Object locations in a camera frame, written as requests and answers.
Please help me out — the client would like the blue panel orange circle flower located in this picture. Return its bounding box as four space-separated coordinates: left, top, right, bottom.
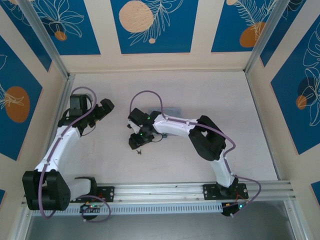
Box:
270 23 320 156
0 34 44 161

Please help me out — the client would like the blue panel orange circle feather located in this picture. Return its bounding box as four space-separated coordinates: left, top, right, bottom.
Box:
210 0 279 53

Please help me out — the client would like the aluminium table side rail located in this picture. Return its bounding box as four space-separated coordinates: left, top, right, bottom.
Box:
37 73 76 173

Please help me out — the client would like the white slotted cable duct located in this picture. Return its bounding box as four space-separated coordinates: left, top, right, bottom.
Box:
31 201 224 216

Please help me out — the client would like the aluminium frame post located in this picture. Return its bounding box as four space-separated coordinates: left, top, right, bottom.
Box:
14 203 33 240
17 0 70 79
284 199 307 240

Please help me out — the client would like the long aluminium base rail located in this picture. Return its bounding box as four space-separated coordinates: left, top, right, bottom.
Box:
96 180 294 205

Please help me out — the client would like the clear plastic rail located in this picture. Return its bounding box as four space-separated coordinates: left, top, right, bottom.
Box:
244 0 288 75

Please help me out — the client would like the blue panel large beige circle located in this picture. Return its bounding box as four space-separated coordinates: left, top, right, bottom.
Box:
110 0 200 55

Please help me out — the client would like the blue panel white flower drawing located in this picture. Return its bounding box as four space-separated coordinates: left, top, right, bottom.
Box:
31 0 102 56

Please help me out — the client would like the light blue cartoon tin box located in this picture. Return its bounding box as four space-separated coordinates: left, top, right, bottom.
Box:
149 107 181 115

